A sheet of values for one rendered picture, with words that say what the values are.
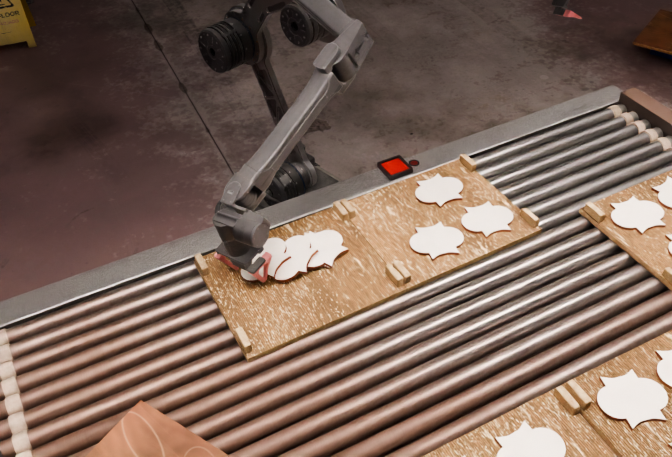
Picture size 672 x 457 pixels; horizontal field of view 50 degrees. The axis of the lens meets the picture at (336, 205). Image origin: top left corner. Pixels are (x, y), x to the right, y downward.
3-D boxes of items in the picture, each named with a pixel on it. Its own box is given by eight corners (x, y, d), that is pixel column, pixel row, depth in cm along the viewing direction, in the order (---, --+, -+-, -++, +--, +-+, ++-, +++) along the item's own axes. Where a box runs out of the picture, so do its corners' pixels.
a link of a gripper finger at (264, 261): (258, 264, 176) (247, 238, 169) (280, 273, 172) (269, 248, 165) (241, 283, 172) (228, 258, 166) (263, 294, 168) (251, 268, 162)
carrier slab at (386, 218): (337, 209, 194) (337, 204, 193) (461, 161, 208) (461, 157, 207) (407, 292, 171) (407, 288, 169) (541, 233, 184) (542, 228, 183)
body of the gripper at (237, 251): (234, 236, 173) (224, 215, 167) (265, 250, 167) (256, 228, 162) (216, 255, 169) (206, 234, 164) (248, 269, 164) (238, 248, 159)
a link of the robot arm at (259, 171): (344, 64, 173) (326, 39, 164) (362, 73, 169) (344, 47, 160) (238, 208, 169) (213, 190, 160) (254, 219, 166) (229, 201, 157)
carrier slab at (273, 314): (194, 263, 180) (193, 259, 179) (337, 209, 194) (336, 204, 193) (248, 363, 157) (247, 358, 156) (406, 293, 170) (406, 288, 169)
